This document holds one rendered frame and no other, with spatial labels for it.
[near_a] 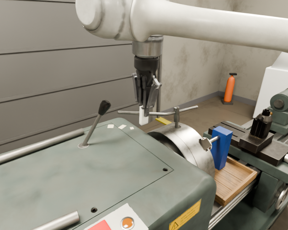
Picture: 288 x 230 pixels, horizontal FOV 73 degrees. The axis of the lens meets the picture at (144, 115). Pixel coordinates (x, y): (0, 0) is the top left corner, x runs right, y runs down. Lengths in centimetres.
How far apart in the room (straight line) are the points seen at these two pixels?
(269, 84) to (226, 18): 338
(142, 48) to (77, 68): 198
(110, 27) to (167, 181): 37
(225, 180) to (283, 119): 81
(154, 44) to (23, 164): 49
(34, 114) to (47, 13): 107
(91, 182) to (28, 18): 200
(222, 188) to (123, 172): 65
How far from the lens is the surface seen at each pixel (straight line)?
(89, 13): 39
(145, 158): 59
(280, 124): 178
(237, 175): 119
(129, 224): 44
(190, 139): 75
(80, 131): 72
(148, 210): 46
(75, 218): 45
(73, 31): 247
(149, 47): 56
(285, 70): 370
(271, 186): 133
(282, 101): 171
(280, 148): 136
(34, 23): 236
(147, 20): 40
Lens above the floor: 162
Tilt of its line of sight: 26 degrees down
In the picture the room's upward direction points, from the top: straight up
